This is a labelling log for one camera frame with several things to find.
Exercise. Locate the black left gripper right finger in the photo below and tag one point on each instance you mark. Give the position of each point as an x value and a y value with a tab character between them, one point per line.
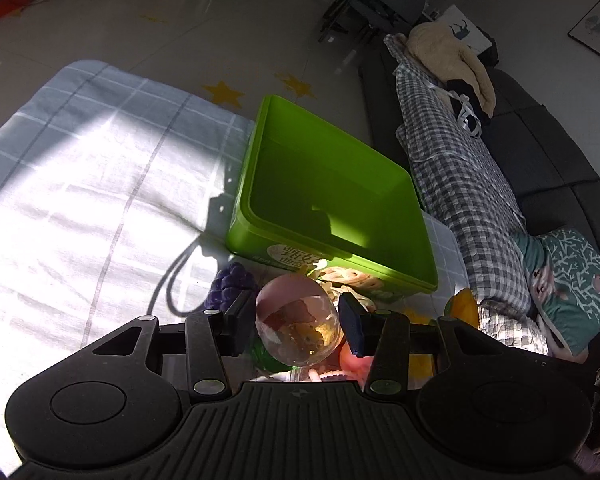
385	336

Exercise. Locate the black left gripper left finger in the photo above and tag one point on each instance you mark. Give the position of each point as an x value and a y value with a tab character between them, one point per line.
212	335

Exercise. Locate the pink toy pig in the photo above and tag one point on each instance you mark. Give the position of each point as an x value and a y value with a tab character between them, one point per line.
342	365

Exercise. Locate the purple toy grapes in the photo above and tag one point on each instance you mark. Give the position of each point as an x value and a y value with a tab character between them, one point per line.
228	284

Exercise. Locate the yellow toy pot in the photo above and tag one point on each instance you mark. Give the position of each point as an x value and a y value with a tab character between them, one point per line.
462	306

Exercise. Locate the clear pink capsule ball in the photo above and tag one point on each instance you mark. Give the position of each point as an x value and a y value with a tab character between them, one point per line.
296	321

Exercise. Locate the green plastic storage bin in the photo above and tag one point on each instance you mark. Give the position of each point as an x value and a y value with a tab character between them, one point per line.
312	197

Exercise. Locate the grey checked table cloth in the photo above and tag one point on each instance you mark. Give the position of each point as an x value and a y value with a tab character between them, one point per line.
115	197

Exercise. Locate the grey plaid sofa cover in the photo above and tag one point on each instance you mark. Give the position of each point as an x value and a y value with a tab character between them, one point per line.
460	185

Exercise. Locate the teal patterned pillow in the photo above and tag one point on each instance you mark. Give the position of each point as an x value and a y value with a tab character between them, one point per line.
563	274

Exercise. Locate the dark grey sofa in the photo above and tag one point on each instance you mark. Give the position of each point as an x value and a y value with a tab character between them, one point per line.
554	183

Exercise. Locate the beige folded blanket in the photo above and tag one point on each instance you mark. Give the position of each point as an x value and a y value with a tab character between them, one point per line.
448	58

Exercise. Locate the white deer print cushion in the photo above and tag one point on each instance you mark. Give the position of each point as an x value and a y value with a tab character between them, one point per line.
465	30

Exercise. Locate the dark office chair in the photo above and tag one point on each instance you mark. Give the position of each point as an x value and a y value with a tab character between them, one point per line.
387	16

